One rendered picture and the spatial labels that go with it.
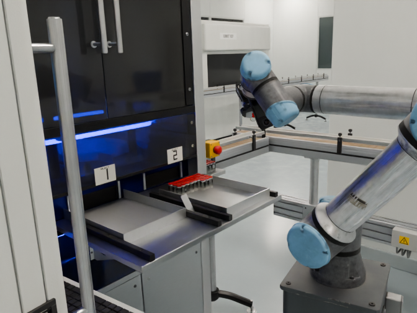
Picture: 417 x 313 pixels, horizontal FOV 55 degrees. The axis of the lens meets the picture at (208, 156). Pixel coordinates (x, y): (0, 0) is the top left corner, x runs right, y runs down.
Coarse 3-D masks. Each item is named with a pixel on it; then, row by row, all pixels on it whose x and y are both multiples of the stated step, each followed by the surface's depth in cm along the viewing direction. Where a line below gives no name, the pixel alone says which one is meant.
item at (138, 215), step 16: (128, 192) 155; (96, 208) 147; (112, 208) 146; (128, 208) 146; (144, 208) 145; (160, 208) 144; (176, 208) 138; (96, 224) 126; (112, 224) 132; (128, 224) 132; (144, 224) 131; (160, 224) 127; (128, 240) 118
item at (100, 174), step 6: (96, 168) 137; (102, 168) 139; (108, 168) 141; (114, 168) 143; (96, 174) 137; (102, 174) 139; (108, 174) 141; (114, 174) 143; (96, 180) 138; (102, 180) 139; (108, 180) 141
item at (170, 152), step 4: (172, 148) 163; (176, 148) 165; (180, 148) 166; (168, 152) 162; (172, 152) 163; (180, 152) 167; (168, 156) 162; (172, 156) 164; (176, 156) 165; (180, 156) 167; (168, 160) 162; (172, 160) 164; (176, 160) 166; (180, 160) 167; (168, 164) 163
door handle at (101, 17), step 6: (102, 0) 124; (102, 6) 124; (102, 12) 124; (102, 18) 124; (102, 24) 125; (102, 30) 125; (102, 36) 126; (96, 42) 129; (102, 42) 126; (102, 48) 127
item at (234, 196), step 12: (216, 180) 170; (228, 180) 165; (168, 192) 152; (204, 192) 160; (216, 192) 160; (228, 192) 159; (240, 192) 159; (252, 192) 158; (264, 192) 150; (204, 204) 141; (216, 204) 146; (228, 204) 146; (240, 204) 139; (252, 204) 145
